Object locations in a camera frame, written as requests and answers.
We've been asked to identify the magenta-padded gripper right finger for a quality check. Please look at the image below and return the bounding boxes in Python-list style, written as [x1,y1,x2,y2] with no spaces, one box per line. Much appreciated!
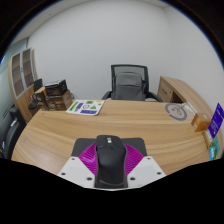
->
[123,143,167,188]

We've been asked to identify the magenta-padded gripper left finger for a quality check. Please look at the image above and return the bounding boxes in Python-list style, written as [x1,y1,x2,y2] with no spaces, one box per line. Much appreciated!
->
[57,142,99,188]

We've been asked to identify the dark grey computer mouse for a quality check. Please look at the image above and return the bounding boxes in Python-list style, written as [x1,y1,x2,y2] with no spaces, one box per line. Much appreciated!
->
[94,134,129,190]

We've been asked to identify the colourful printed leaflet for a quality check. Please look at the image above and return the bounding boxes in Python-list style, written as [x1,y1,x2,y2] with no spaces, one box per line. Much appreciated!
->
[65,99,106,117]

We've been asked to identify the small blue box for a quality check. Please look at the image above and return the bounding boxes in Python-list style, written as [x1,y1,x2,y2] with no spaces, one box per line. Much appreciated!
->
[208,146,216,162]

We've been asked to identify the small tan box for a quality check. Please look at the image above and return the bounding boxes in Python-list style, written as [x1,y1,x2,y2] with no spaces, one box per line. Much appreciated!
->
[202,128,214,150]

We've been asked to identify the brown cardboard box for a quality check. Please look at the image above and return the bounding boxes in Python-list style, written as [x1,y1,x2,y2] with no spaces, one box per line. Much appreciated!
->
[45,89,74,111]

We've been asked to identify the orange-brown cardboard box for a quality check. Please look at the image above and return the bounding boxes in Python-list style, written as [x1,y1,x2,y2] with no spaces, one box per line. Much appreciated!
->
[190,113,212,133]

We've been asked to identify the large black office chair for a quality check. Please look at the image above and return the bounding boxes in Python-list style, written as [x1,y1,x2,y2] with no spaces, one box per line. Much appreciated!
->
[0,106,28,160]

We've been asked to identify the small dark cardboard box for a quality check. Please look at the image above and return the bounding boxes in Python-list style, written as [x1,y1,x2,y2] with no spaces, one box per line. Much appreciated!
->
[34,86,49,110]

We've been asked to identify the grey backpack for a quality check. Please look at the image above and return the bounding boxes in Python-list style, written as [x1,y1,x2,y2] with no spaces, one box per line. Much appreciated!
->
[113,72,146,101]

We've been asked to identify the black cardboard box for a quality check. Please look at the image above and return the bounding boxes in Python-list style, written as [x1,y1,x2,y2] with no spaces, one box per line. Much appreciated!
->
[44,79,68,97]

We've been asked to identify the wooden side desk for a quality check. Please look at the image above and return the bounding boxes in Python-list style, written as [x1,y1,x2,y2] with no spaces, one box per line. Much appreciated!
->
[156,75,214,112]

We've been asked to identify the purple upright card package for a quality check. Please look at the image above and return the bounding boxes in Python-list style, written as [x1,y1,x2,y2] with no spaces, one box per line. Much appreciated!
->
[208,102,224,139]

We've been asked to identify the black mesh office chair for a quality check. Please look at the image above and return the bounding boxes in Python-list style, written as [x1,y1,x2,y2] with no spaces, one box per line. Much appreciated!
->
[101,64,164,103]

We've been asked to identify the wooden shelf unit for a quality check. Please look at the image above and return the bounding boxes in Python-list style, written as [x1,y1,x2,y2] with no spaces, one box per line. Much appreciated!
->
[8,48,39,123]

